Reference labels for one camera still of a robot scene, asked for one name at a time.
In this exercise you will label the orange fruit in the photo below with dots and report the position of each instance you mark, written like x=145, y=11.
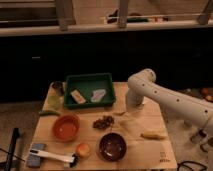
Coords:
x=83, y=150

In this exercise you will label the blue sponge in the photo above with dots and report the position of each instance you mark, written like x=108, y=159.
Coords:
x=34, y=161

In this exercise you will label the white handled brush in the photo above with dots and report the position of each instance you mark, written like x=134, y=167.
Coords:
x=69, y=160

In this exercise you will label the orange red bowl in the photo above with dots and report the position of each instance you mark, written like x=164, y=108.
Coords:
x=66, y=128

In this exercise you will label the yellow banana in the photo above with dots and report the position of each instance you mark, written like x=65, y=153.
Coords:
x=152, y=135

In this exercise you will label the dark purple bowl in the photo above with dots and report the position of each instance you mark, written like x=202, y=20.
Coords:
x=112, y=147

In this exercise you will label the green pea pod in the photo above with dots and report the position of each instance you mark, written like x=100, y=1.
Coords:
x=48, y=112

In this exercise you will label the brown grape bunch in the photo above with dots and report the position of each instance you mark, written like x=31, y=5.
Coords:
x=103, y=123

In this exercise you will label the green plastic tray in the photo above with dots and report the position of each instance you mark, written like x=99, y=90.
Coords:
x=87, y=85

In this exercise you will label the white cloth in tray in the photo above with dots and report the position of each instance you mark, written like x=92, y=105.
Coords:
x=98, y=95

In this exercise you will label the black stand left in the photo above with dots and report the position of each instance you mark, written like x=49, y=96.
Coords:
x=6, y=166

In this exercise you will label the beige block in tray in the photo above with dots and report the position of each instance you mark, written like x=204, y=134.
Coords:
x=78, y=97

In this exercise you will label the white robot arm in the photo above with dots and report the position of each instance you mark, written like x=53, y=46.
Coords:
x=197, y=111

